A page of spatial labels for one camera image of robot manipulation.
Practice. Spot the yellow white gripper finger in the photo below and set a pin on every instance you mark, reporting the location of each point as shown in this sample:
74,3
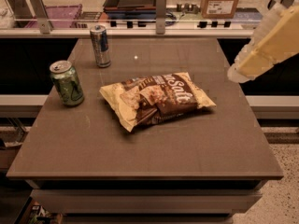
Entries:
275,40

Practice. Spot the blue silver redbull can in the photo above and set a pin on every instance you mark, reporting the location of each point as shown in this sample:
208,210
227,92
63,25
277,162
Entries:
98,35

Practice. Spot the green soda can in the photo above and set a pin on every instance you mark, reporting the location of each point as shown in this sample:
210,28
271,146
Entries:
65,79

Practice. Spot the brown cardboard box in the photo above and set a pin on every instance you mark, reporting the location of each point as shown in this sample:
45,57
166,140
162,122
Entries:
218,9

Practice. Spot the brown yellow chip bag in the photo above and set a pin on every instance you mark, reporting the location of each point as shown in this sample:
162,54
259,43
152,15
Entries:
154,99

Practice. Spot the purple plastic crate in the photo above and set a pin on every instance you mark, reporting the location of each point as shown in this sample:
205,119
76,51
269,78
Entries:
64,16

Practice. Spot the grey metal bracket centre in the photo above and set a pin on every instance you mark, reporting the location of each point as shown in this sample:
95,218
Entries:
160,16

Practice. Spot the grey metal bracket left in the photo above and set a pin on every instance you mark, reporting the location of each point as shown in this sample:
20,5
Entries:
43,22

